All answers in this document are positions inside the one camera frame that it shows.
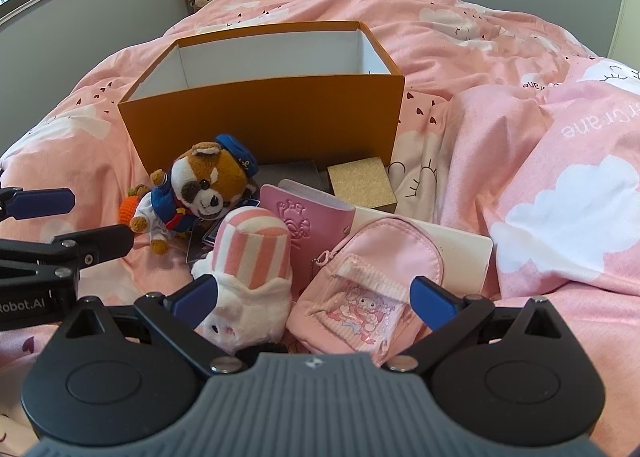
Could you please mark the pink striped bunny plush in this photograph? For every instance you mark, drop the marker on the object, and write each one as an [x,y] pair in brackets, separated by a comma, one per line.
[255,247]

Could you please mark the pink cloud print quilt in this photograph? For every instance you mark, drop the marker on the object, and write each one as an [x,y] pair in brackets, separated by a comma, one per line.
[500,87]

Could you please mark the illustrated card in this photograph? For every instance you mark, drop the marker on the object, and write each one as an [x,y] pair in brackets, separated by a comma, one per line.
[206,239]

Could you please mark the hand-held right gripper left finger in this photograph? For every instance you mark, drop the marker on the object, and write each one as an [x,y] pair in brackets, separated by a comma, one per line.
[192,299]

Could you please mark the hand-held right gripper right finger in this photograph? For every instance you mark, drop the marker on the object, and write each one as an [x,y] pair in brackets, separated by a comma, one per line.
[431,303]

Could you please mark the orange cardboard box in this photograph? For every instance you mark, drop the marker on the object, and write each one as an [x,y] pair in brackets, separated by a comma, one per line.
[260,127]

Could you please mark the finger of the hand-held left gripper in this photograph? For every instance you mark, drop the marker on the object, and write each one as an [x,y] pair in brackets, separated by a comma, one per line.
[42,202]
[95,242]

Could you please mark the gold glitter box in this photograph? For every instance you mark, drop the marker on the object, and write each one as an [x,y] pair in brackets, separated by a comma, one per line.
[360,177]

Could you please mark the white glasses case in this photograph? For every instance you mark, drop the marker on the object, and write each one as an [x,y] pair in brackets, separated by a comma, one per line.
[465,252]

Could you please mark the pink embossed notebook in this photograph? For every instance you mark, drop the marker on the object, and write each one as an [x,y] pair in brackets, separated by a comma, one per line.
[300,217]

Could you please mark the red panda sailor plush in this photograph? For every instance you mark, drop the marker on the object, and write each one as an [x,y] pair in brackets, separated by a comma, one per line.
[200,177]

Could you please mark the pink mini backpack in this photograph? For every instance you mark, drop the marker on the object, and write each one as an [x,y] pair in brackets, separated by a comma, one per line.
[380,247]

